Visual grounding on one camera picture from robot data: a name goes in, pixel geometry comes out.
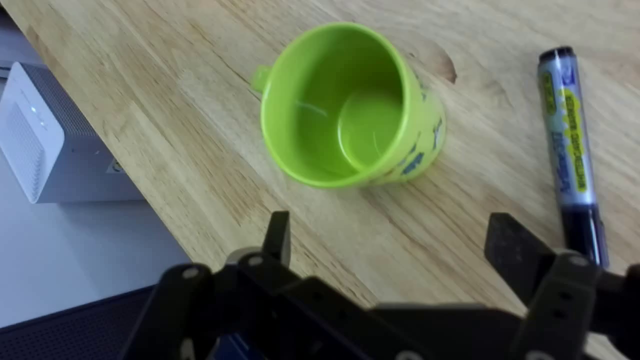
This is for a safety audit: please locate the black marker with yellow label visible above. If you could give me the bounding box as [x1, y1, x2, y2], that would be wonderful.
[538, 46, 608, 268]

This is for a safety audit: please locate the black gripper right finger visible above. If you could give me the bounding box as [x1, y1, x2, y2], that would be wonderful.
[485, 212, 640, 360]

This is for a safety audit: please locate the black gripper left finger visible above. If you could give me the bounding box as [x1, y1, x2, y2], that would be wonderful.
[122, 212, 428, 360]

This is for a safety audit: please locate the yellow-green printed mug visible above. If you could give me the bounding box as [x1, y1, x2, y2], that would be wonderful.
[252, 22, 448, 191]

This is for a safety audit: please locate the white box by wall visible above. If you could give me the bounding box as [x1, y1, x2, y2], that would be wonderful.
[0, 60, 146, 206]

